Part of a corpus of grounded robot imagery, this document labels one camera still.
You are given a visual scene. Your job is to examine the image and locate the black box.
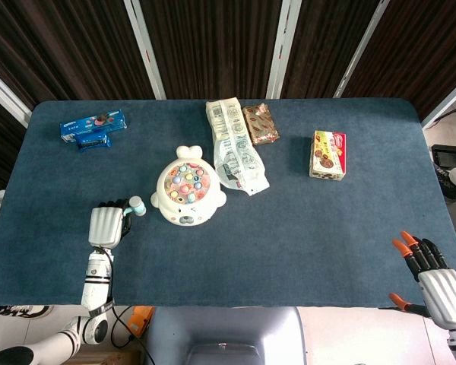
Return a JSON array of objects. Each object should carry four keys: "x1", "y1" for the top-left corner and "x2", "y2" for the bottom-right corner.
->
[{"x1": 431, "y1": 144, "x2": 456, "y2": 167}]

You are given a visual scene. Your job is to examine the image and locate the grey-blue robot torso base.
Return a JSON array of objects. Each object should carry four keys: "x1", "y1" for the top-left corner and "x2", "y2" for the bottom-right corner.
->
[{"x1": 144, "y1": 306, "x2": 308, "y2": 365}]

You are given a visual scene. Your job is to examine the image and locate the white black sneaker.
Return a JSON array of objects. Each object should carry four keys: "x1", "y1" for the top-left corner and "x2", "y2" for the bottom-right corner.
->
[{"x1": 0, "y1": 304, "x2": 54, "y2": 319}]

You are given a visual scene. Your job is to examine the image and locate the black shoe with white trouser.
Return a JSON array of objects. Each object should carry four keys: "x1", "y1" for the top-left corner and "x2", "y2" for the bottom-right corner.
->
[{"x1": 432, "y1": 161, "x2": 456, "y2": 201}]

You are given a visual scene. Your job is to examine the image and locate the small blue Oreo pack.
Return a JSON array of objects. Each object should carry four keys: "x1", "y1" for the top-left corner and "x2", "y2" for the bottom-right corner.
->
[{"x1": 74, "y1": 132, "x2": 112, "y2": 154}]

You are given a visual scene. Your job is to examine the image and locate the orange device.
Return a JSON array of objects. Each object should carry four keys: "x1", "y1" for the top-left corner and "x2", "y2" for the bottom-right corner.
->
[{"x1": 128, "y1": 306, "x2": 156, "y2": 339}]

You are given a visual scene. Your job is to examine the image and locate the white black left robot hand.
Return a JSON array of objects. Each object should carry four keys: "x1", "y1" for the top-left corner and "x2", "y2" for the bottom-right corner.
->
[{"x1": 87, "y1": 197, "x2": 135, "y2": 250}]

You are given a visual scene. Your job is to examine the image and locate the long blue Oreo box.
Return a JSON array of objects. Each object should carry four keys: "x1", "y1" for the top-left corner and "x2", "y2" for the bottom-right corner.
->
[{"x1": 59, "y1": 109, "x2": 129, "y2": 144}]

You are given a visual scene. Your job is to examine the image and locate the brown gold snack package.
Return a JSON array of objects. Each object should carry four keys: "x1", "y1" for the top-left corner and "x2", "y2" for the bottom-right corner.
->
[{"x1": 242, "y1": 103, "x2": 280, "y2": 146}]

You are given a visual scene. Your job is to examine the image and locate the white orange-tipped right robot hand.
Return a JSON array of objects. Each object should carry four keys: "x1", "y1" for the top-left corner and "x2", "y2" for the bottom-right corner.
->
[{"x1": 388, "y1": 230, "x2": 456, "y2": 331}]

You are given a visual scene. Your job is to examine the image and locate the black cable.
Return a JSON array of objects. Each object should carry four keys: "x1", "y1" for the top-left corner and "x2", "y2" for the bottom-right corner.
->
[{"x1": 109, "y1": 303, "x2": 157, "y2": 365}]

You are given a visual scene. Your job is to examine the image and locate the yellow red cookie box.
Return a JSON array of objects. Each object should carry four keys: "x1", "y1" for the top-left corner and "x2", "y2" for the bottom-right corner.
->
[{"x1": 309, "y1": 129, "x2": 347, "y2": 182}]

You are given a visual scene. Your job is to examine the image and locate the mint green toy hammer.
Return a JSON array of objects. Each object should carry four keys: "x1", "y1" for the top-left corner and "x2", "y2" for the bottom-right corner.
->
[{"x1": 122, "y1": 195, "x2": 148, "y2": 217}]

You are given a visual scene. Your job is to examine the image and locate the white printed plastic cracker bag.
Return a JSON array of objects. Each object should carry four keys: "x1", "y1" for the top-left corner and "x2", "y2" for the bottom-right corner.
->
[{"x1": 205, "y1": 97, "x2": 271, "y2": 197}]

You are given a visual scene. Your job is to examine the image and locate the white partition post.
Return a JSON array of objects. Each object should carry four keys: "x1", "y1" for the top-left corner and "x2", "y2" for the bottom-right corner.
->
[
  {"x1": 123, "y1": 0, "x2": 166, "y2": 100},
  {"x1": 421, "y1": 74, "x2": 456, "y2": 130},
  {"x1": 0, "y1": 62, "x2": 33, "y2": 129},
  {"x1": 265, "y1": 0, "x2": 303, "y2": 99},
  {"x1": 333, "y1": 0, "x2": 391, "y2": 99}
]

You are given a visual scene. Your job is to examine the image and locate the blue felt table cloth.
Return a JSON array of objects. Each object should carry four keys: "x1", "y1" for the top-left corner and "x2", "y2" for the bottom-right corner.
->
[{"x1": 0, "y1": 97, "x2": 456, "y2": 309}]

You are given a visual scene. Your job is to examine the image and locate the white whack-a-mole toy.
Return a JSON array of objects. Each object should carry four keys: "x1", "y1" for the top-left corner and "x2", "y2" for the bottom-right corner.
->
[{"x1": 150, "y1": 145, "x2": 228, "y2": 227}]

